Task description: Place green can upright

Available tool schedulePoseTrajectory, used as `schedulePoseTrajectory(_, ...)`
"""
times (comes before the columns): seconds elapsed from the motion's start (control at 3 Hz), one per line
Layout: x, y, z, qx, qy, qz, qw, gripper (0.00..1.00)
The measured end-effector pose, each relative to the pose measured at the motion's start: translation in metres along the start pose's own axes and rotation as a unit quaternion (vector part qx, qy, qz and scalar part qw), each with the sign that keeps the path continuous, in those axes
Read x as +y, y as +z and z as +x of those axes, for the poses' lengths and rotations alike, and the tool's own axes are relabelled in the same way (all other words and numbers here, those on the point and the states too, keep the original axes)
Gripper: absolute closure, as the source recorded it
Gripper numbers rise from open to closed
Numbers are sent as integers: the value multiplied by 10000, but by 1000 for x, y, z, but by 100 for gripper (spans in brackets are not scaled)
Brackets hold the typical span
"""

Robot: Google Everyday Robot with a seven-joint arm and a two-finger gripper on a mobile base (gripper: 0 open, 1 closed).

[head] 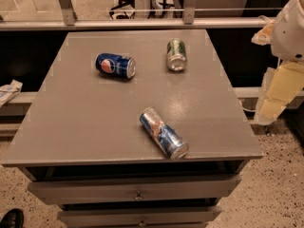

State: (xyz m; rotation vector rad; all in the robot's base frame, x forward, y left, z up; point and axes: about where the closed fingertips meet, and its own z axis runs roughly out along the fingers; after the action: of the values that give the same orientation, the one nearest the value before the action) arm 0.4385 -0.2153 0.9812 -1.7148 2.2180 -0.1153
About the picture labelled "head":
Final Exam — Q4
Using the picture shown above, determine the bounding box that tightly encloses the black shoe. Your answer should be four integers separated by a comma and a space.
0, 208, 24, 228

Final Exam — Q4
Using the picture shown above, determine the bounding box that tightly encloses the green soda can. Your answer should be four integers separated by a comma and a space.
167, 38, 187, 71

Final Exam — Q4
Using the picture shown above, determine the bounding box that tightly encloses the lower grey drawer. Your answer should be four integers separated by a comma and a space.
58, 206, 221, 228

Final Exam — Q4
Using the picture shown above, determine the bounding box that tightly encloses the grey metal railing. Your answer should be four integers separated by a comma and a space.
0, 0, 274, 31

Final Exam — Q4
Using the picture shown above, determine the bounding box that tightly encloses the grey drawer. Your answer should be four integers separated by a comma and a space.
58, 206, 221, 228
28, 175, 241, 204

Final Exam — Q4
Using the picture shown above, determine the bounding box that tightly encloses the blue Pepsi can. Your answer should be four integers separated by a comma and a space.
95, 53, 136, 79

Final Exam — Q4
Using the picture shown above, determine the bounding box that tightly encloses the upper grey drawer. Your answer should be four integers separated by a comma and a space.
28, 175, 241, 204

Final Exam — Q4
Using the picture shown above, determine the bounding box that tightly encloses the white cable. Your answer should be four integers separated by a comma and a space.
238, 98, 258, 114

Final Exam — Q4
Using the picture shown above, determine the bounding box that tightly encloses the black office chair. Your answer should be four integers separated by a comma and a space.
109, 0, 135, 20

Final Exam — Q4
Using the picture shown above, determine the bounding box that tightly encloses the grey drawer cabinet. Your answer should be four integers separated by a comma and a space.
0, 28, 264, 228

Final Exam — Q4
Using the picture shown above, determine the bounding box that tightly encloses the white folded cloth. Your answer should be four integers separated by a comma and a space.
0, 80, 23, 107

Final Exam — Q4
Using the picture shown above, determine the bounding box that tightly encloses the blue silver Red Bull can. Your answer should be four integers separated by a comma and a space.
140, 107, 189, 160

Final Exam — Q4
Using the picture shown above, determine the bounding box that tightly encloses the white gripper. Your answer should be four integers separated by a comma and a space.
251, 0, 304, 125

